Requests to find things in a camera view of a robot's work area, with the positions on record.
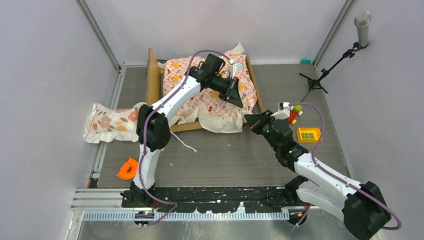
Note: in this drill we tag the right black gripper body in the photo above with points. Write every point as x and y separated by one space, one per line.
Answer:
266 129

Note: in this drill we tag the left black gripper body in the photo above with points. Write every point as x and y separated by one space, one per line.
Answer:
220 85

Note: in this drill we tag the wooden pet bed frame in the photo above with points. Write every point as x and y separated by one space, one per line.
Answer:
154 88

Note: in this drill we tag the white floral pillow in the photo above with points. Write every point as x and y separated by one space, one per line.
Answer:
104 124

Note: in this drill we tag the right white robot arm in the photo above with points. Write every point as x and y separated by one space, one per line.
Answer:
360 206

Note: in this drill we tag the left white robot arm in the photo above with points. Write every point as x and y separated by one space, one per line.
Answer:
153 128

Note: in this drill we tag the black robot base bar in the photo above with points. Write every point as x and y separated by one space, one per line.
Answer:
160 204

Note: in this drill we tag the yellow toy window block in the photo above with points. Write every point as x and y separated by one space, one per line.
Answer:
308 135

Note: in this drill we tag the red green toy car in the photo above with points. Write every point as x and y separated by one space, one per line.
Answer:
295 111

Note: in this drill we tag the black microphone tripod stand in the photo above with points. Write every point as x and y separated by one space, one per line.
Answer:
315 84

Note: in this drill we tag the teal small block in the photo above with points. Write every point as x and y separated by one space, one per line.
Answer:
305 61

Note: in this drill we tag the orange plastic arch piece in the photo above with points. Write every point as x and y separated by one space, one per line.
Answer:
128 170

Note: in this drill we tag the grey microphone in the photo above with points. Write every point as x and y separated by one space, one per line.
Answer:
362 21

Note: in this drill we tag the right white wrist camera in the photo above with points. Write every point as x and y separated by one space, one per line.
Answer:
283 112

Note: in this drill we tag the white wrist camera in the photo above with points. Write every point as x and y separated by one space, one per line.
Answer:
234 67
283 112

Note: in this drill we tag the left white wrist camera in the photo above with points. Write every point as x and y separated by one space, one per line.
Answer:
234 67

